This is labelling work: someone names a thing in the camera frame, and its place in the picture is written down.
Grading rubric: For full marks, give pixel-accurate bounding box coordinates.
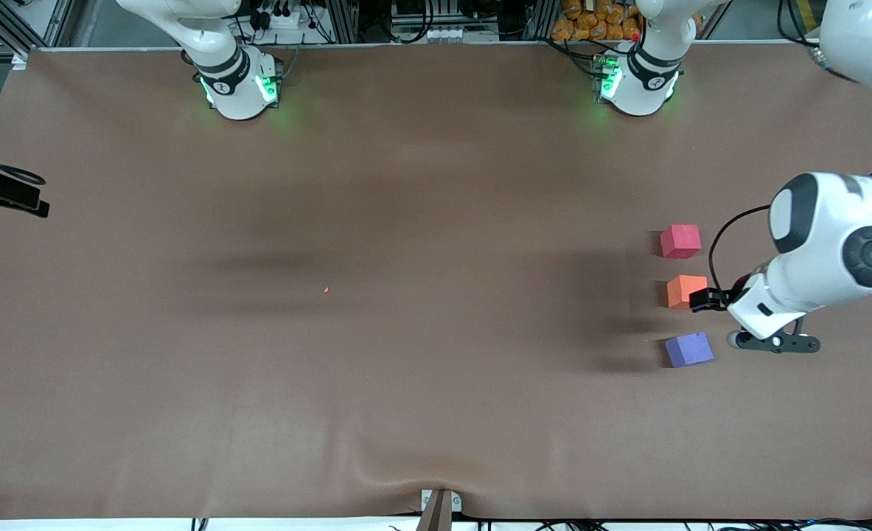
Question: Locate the orange foam block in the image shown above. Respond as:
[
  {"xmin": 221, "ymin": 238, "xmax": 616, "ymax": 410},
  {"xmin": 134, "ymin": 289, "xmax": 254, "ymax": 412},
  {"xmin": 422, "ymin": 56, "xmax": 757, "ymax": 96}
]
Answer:
[{"xmin": 665, "ymin": 275, "xmax": 710, "ymax": 310}]

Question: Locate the purple foam block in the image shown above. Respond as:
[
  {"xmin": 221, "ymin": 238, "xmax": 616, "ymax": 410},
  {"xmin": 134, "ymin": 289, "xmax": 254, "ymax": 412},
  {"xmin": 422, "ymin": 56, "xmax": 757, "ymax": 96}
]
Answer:
[{"xmin": 664, "ymin": 332, "xmax": 715, "ymax": 369}]

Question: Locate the red foam block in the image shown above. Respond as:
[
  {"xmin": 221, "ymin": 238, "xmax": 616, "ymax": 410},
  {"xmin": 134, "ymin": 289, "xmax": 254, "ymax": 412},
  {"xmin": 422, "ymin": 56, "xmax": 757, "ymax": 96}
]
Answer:
[{"xmin": 660, "ymin": 224, "xmax": 702, "ymax": 260}]

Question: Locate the table cover mat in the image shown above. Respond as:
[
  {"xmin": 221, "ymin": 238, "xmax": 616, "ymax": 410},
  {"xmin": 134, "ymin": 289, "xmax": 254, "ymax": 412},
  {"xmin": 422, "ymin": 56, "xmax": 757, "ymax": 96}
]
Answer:
[{"xmin": 0, "ymin": 41, "xmax": 872, "ymax": 521}]

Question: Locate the bag of orange snacks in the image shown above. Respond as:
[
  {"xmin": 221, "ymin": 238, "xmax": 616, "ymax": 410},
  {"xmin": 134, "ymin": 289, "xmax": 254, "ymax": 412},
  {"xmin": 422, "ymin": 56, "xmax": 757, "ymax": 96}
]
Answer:
[{"xmin": 551, "ymin": 0, "xmax": 643, "ymax": 42}]

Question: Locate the white power strip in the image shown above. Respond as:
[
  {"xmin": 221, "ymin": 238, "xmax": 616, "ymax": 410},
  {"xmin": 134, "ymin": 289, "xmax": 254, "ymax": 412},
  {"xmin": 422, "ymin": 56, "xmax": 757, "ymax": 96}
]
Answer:
[{"xmin": 257, "ymin": 6, "xmax": 305, "ymax": 32}]

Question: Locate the grey table edge clamp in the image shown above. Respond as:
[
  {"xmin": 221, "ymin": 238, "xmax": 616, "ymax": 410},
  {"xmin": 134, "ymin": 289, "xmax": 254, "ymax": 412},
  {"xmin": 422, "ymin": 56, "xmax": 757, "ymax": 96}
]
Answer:
[{"xmin": 415, "ymin": 488, "xmax": 464, "ymax": 531}]

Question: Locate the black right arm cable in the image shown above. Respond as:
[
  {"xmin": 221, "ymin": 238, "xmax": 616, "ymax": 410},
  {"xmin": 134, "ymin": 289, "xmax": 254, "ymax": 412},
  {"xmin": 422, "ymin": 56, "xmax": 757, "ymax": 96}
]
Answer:
[{"xmin": 0, "ymin": 140, "xmax": 46, "ymax": 186}]

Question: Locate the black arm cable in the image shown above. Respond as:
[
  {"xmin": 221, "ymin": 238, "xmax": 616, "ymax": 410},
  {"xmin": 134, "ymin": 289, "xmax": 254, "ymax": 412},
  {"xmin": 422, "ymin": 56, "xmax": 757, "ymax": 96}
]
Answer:
[
  {"xmin": 0, "ymin": 140, "xmax": 46, "ymax": 186},
  {"xmin": 708, "ymin": 204, "xmax": 774, "ymax": 296}
]

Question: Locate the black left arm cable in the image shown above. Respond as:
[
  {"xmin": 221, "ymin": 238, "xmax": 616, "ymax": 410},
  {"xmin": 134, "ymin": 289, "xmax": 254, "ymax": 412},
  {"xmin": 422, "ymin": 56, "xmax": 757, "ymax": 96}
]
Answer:
[{"xmin": 708, "ymin": 204, "xmax": 774, "ymax": 296}]

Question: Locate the aluminium frame post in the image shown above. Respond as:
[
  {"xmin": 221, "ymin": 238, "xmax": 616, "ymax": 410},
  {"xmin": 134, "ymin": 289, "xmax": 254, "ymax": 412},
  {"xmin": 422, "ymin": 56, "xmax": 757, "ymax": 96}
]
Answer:
[
  {"xmin": 330, "ymin": 0, "xmax": 359, "ymax": 44},
  {"xmin": 528, "ymin": 0, "xmax": 558, "ymax": 39},
  {"xmin": 0, "ymin": 0, "xmax": 75, "ymax": 60}
]

